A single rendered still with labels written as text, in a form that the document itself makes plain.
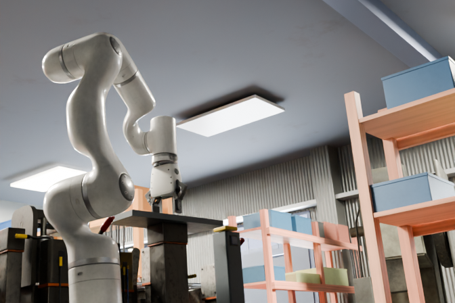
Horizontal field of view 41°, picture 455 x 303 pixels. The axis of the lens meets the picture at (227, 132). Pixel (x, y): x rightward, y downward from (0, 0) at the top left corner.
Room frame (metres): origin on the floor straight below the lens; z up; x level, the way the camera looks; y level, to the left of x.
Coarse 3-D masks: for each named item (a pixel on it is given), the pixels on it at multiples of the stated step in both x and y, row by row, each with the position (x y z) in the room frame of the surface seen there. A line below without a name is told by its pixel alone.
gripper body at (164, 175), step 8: (152, 168) 1.87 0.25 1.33; (160, 168) 1.84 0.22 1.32; (168, 168) 1.83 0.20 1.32; (176, 168) 1.84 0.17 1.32; (152, 176) 1.86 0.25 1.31; (160, 176) 1.84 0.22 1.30; (168, 176) 1.83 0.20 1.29; (176, 176) 1.83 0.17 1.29; (152, 184) 1.87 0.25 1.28; (160, 184) 1.84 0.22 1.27; (168, 184) 1.83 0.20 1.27; (152, 192) 1.87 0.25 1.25; (160, 192) 1.85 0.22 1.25; (168, 192) 1.83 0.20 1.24
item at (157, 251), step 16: (160, 224) 1.82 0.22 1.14; (176, 224) 1.85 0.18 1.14; (160, 240) 1.82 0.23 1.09; (176, 240) 1.85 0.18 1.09; (160, 256) 1.83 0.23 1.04; (176, 256) 1.85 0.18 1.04; (160, 272) 1.83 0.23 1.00; (176, 272) 1.85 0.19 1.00; (160, 288) 1.83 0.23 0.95; (176, 288) 1.85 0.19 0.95
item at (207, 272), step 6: (210, 264) 2.22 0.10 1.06; (204, 270) 2.24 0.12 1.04; (210, 270) 2.22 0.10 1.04; (204, 276) 2.24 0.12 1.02; (210, 276) 2.22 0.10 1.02; (204, 282) 2.24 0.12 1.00; (210, 282) 2.22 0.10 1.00; (204, 288) 2.25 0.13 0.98; (210, 288) 2.23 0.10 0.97; (204, 294) 2.25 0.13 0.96; (210, 294) 2.23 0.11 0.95; (204, 300) 2.27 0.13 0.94; (210, 300) 2.24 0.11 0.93; (216, 300) 2.22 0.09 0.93
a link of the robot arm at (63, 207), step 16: (80, 176) 1.41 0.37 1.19; (48, 192) 1.43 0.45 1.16; (64, 192) 1.41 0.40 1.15; (80, 192) 1.39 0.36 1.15; (48, 208) 1.42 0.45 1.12; (64, 208) 1.41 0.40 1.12; (80, 208) 1.41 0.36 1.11; (64, 224) 1.41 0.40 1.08; (80, 224) 1.45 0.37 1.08; (64, 240) 1.42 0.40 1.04; (80, 240) 1.39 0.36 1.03; (96, 240) 1.39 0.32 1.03; (112, 240) 1.42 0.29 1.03; (80, 256) 1.38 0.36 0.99; (96, 256) 1.38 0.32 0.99; (112, 256) 1.41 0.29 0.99
